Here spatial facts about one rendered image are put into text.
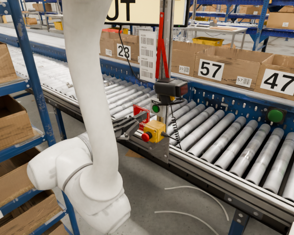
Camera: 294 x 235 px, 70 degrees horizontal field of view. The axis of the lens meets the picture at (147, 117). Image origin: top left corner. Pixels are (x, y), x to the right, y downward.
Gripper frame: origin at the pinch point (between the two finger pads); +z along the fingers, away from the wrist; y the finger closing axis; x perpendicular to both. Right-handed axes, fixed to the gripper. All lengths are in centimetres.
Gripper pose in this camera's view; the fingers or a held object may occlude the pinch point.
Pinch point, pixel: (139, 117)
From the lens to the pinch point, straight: 81.1
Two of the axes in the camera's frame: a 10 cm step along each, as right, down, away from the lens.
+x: 0.0, 8.7, 4.9
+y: -7.6, -3.2, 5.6
